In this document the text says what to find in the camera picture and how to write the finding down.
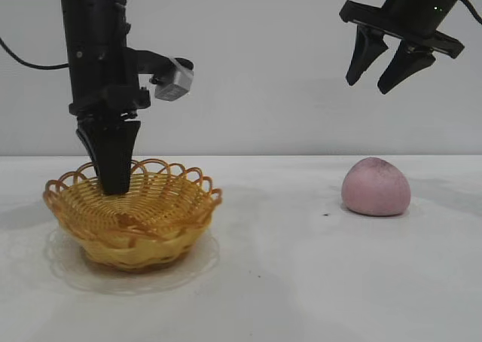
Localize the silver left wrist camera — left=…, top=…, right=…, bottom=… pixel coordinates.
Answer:
left=154, top=56, right=196, bottom=102

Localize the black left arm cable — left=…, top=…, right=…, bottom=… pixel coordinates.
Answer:
left=0, top=38, right=71, bottom=71

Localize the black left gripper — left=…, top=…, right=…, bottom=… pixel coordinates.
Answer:
left=55, top=0, right=152, bottom=197

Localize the pink peach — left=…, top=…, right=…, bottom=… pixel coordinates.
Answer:
left=341, top=156, right=410, bottom=218

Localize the yellow woven plastic basket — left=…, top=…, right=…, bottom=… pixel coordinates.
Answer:
left=44, top=158, right=223, bottom=275

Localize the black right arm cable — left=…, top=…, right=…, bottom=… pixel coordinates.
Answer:
left=461, top=0, right=482, bottom=23

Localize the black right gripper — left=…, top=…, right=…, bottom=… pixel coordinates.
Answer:
left=338, top=0, right=474, bottom=96

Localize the black left wrist camera bracket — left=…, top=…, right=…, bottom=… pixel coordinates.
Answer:
left=127, top=47, right=194, bottom=85

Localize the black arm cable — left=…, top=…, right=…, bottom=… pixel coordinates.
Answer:
left=0, top=38, right=71, bottom=71
left=461, top=0, right=482, bottom=23

